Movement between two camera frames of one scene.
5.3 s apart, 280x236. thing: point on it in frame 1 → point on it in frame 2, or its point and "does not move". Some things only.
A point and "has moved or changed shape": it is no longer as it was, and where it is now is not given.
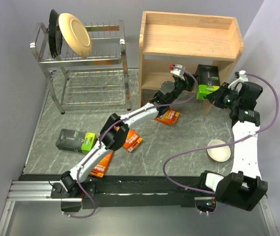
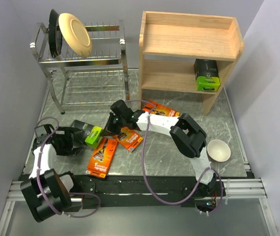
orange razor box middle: x=132 y=140 does not move
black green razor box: x=75 y=141 has moved or changed shape
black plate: x=55 y=35 does not move
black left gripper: x=189 y=82 → x=69 y=135
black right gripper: x=215 y=97 → x=108 y=127
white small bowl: x=218 y=154 does not move
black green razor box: x=208 y=79 has moved or changed shape
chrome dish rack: x=99 y=79 does not move
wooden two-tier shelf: x=168 y=39 does not move
